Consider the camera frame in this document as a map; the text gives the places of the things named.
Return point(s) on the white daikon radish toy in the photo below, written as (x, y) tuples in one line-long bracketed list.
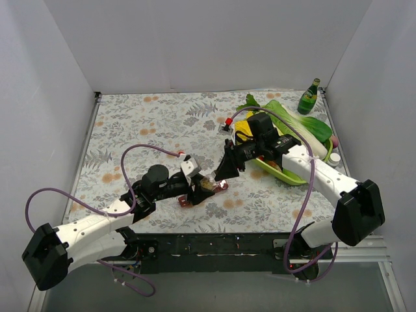
[(251, 107)]

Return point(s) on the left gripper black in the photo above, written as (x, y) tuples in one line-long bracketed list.
[(194, 186)]

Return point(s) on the green plastic basket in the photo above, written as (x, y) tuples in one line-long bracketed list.
[(285, 175)]

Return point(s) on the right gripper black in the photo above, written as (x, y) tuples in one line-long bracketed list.
[(233, 155)]

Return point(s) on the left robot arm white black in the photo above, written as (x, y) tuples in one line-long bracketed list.
[(53, 252)]

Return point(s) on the clear pill bottle yellow pills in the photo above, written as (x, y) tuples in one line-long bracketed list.
[(208, 182)]

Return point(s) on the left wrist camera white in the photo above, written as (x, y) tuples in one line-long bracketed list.
[(190, 167)]

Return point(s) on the green napa cabbage toy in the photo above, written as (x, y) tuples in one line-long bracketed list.
[(314, 131)]

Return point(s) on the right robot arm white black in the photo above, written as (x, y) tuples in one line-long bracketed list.
[(358, 205)]

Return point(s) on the yellow napa cabbage toy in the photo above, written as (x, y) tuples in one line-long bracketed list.
[(242, 131)]

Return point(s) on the green glass bottle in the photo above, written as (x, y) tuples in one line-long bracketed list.
[(309, 98)]

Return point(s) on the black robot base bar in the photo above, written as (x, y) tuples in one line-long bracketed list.
[(216, 252)]

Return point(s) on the red weekly pill organizer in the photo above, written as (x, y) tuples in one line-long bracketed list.
[(184, 200)]

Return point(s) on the pink radish toy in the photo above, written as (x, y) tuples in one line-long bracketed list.
[(335, 141)]

